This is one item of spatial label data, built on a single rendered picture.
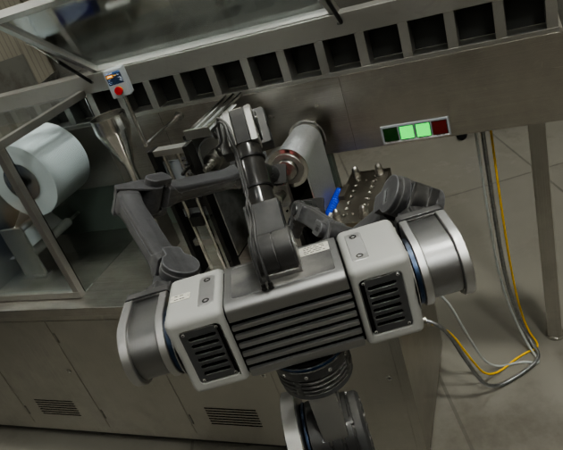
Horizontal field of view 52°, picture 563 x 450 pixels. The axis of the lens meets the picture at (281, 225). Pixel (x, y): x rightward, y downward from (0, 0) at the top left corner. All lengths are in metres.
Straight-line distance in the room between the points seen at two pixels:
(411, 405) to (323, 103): 1.16
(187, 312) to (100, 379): 1.90
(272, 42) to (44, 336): 1.59
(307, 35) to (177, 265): 1.24
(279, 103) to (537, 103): 0.92
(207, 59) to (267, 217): 1.50
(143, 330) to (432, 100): 1.48
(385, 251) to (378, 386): 1.31
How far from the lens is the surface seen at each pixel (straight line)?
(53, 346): 2.81
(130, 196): 1.44
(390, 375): 2.13
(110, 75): 2.19
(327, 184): 2.20
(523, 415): 2.67
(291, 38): 2.21
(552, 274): 2.74
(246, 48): 2.28
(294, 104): 2.28
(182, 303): 0.95
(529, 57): 2.12
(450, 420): 2.67
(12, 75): 9.70
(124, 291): 2.43
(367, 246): 0.93
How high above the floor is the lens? 2.02
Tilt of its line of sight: 27 degrees down
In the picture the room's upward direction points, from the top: 19 degrees counter-clockwise
